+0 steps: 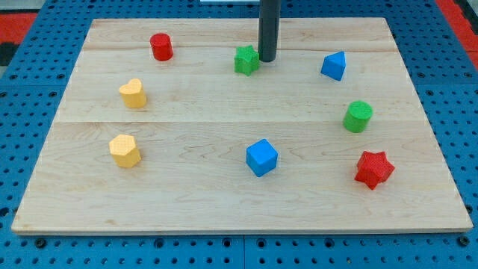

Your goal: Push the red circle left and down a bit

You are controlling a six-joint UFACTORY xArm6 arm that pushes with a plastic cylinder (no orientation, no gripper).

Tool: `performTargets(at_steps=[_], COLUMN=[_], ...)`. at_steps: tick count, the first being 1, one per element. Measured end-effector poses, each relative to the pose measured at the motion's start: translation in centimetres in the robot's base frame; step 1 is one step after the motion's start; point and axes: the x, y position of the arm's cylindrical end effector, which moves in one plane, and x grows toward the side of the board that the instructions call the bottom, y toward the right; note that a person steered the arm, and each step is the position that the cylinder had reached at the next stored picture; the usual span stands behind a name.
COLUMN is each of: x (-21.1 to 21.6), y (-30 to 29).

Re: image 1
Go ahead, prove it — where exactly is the light wooden board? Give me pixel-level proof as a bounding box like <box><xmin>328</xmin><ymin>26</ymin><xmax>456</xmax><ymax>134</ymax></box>
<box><xmin>11</xmin><ymin>17</ymin><xmax>473</xmax><ymax>235</ymax></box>

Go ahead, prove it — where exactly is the red cylinder block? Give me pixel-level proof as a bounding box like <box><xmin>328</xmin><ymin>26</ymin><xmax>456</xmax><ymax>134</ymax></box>
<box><xmin>149</xmin><ymin>33</ymin><xmax>173</xmax><ymax>61</ymax></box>

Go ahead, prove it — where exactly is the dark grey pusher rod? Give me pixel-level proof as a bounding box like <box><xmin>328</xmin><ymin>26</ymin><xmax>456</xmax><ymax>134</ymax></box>
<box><xmin>258</xmin><ymin>0</ymin><xmax>281</xmax><ymax>63</ymax></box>

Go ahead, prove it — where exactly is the red star block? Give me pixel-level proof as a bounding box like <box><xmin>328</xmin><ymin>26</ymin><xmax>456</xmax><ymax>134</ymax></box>
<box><xmin>354</xmin><ymin>151</ymin><xmax>395</xmax><ymax>190</ymax></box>

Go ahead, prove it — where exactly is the green cylinder block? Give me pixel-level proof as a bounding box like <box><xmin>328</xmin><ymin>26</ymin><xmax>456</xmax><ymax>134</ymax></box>
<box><xmin>343</xmin><ymin>100</ymin><xmax>373</xmax><ymax>133</ymax></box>

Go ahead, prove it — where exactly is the yellow heart block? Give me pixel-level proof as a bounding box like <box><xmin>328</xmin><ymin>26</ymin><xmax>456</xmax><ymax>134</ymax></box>
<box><xmin>119</xmin><ymin>78</ymin><xmax>147</xmax><ymax>108</ymax></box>

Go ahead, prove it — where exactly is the yellow hexagon block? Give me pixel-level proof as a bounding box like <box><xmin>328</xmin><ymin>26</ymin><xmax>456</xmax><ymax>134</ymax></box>
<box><xmin>108</xmin><ymin>134</ymin><xmax>142</xmax><ymax>168</ymax></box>

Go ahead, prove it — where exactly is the blue cube block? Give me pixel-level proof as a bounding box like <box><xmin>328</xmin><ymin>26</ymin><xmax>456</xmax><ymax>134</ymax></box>
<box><xmin>246</xmin><ymin>139</ymin><xmax>279</xmax><ymax>177</ymax></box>

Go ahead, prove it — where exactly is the green star block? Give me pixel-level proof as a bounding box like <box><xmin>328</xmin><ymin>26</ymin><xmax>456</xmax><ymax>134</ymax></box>
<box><xmin>234</xmin><ymin>45</ymin><xmax>259</xmax><ymax>76</ymax></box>

